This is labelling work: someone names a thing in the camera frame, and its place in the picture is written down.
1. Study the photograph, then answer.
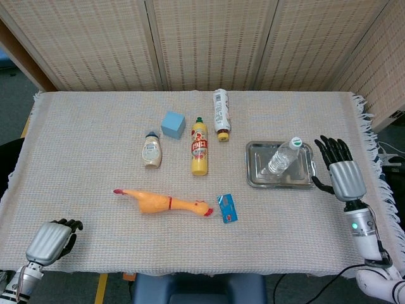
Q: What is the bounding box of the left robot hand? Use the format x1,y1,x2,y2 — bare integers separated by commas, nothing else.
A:
25,218,84,267

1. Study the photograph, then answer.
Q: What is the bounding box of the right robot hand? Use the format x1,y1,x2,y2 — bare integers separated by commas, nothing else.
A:
311,135,368,203

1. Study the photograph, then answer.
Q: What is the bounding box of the transparent plastic water bottle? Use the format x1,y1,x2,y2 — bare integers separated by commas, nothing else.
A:
268,136,302,175

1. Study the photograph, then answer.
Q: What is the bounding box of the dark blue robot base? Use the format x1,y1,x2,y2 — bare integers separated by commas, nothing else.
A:
131,272,268,304

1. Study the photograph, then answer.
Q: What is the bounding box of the metal tray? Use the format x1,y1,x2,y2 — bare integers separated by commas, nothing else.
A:
246,141,317,190

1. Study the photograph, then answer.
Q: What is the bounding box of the small beige jar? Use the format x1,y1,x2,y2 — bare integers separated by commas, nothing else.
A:
141,130,163,169

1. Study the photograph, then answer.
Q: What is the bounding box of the white bottle with yellow cap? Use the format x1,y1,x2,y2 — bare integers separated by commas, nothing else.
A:
213,89,231,142

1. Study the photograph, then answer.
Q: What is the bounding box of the yellow squeeze bottle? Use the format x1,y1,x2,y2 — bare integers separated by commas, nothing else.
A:
190,117,209,176

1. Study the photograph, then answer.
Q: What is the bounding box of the grey clamp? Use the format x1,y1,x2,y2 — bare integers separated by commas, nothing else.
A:
381,153,402,166

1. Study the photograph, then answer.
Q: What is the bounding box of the black bulky object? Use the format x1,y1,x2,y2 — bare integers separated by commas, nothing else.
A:
0,141,26,197

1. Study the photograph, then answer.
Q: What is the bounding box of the beige woven tablecloth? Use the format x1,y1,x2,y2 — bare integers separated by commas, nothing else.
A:
0,90,405,279

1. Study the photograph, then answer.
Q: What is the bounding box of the yellow rubber chicken toy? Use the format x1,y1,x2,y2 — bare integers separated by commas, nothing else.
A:
113,188,215,219

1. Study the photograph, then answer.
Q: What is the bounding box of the blue cardboard tag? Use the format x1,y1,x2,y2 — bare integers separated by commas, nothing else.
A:
216,194,239,224

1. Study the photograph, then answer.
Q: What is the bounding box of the blue cube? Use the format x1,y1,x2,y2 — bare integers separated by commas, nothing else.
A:
161,111,186,139

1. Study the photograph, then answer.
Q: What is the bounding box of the woven folding screen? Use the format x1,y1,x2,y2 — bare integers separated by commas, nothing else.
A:
0,0,405,134

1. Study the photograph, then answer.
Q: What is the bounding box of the black cable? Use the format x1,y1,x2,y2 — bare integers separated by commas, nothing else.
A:
273,264,365,304

